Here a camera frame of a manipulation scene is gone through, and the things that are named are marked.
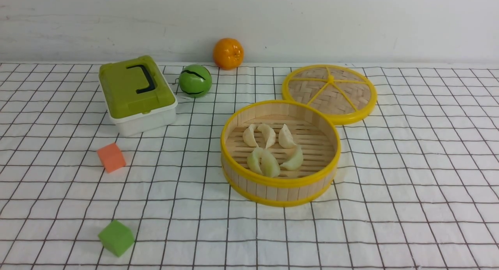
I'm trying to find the white dumpling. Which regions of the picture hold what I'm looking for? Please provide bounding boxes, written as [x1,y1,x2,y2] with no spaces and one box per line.
[278,124,297,149]
[242,124,259,147]
[257,124,276,149]

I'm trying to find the pale green dumpling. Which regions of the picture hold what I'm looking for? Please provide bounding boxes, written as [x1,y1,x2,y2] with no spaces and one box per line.
[280,145,304,171]
[246,147,264,176]
[260,149,281,178]

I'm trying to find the bamboo steamer tray yellow rim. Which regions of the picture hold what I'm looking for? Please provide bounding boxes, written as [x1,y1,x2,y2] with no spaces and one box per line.
[220,100,342,207]

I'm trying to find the woven bamboo steamer lid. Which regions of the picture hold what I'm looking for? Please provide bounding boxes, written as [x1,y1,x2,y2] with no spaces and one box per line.
[282,64,377,125]

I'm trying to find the green toy watermelon ball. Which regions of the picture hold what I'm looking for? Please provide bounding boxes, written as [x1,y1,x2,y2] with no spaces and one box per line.
[178,64,212,98]

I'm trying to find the orange toy fruit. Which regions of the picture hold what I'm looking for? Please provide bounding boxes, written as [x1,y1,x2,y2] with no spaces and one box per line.
[212,38,244,70]

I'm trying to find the green lid white box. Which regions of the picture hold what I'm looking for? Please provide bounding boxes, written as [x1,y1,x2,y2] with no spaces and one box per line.
[98,55,178,137]

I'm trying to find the orange foam cube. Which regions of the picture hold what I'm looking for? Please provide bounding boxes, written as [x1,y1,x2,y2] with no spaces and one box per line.
[97,143,126,173]

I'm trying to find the green foam cube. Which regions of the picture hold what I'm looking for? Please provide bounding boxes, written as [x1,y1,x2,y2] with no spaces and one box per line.
[98,220,135,257]

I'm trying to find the white black grid tablecloth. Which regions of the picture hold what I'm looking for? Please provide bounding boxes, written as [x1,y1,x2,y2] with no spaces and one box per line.
[0,62,499,270]

